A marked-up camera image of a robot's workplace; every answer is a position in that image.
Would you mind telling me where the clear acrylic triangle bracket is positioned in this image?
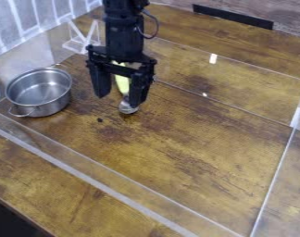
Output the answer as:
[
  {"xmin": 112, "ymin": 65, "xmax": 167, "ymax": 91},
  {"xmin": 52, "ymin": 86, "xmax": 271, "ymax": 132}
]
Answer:
[{"xmin": 62, "ymin": 20, "xmax": 100, "ymax": 55}]

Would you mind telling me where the green handled metal spoon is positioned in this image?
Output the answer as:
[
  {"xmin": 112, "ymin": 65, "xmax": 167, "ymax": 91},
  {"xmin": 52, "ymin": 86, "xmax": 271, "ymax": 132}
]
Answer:
[{"xmin": 110, "ymin": 60, "xmax": 140, "ymax": 115}]

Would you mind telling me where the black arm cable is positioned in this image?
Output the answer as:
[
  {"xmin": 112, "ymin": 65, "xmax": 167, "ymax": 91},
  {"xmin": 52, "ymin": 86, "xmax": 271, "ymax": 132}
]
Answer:
[{"xmin": 134, "ymin": 8, "xmax": 159, "ymax": 40}]

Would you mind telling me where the clear acrylic right panel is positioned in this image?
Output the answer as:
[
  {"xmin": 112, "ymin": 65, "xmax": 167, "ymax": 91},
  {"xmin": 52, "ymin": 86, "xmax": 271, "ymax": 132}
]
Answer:
[{"xmin": 250, "ymin": 103, "xmax": 300, "ymax": 237}]

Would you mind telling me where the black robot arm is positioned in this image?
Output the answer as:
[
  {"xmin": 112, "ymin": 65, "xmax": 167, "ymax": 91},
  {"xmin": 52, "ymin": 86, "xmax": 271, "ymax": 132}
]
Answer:
[{"xmin": 86, "ymin": 0, "xmax": 158, "ymax": 108}]

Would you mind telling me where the clear acrylic front panel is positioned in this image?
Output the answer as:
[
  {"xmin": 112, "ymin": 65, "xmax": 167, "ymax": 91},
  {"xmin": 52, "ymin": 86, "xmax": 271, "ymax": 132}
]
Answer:
[{"xmin": 0, "ymin": 114, "xmax": 242, "ymax": 237}]

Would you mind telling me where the small steel pot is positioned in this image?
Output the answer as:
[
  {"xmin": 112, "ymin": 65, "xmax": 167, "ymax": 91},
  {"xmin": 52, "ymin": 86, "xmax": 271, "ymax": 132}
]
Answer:
[{"xmin": 5, "ymin": 68, "xmax": 72, "ymax": 118}]

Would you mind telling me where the black bar on table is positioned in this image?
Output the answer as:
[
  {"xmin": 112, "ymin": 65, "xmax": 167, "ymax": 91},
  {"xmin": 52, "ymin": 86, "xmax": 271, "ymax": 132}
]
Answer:
[{"xmin": 191, "ymin": 4, "xmax": 274, "ymax": 30}]

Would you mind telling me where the clear acrylic panel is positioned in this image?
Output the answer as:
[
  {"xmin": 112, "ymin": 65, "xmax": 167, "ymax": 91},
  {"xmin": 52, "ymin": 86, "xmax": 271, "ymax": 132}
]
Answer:
[
  {"xmin": 0, "ymin": 114, "xmax": 242, "ymax": 237},
  {"xmin": 250, "ymin": 103, "xmax": 300, "ymax": 237}
]

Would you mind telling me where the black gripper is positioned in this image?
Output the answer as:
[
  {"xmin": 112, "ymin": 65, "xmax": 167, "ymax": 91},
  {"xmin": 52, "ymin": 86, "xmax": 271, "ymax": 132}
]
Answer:
[{"xmin": 86, "ymin": 44, "xmax": 158, "ymax": 107}]

